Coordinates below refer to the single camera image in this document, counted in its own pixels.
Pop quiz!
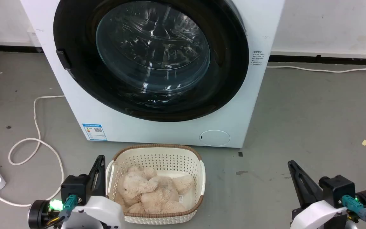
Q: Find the cream perforated laundry basket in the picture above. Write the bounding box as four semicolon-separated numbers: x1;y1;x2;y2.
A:
105;144;206;225

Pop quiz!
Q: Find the beige plush teddy bear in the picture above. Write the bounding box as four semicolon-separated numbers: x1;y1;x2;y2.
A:
114;166;195;214

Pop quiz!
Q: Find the blue energy label sticker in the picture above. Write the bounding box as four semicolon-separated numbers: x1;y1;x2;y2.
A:
82;123;108;141

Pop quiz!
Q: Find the long looped white power cable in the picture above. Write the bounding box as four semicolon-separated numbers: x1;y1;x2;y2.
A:
0;95;66;207

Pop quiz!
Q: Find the round white filter cover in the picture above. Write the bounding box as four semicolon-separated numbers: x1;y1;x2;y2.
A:
200;130;231;147

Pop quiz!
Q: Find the white front-load washing machine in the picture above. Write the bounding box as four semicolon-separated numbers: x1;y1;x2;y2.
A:
20;0;286;149

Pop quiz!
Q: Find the black round washer door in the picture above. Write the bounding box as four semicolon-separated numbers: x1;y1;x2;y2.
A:
53;0;250;122

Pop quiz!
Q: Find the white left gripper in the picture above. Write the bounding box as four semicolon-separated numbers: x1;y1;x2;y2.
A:
62;155;125;229

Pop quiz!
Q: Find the arm teal-plug cable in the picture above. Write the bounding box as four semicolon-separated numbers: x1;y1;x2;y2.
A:
45;194;78;229
341;195;366;229

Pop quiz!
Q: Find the thin white floor cable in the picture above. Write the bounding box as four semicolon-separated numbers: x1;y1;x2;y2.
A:
266;62;366;73

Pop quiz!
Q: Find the left arm teal-plug cable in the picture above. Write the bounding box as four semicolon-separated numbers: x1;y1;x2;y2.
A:
45;194;78;229

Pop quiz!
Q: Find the right arm teal-plug cable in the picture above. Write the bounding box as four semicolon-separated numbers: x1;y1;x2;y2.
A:
341;195;366;229

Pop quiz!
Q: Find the small text sticker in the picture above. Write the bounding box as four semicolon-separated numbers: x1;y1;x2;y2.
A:
251;50;265;66

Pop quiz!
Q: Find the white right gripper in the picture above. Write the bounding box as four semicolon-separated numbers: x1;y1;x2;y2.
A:
287;160;350;229

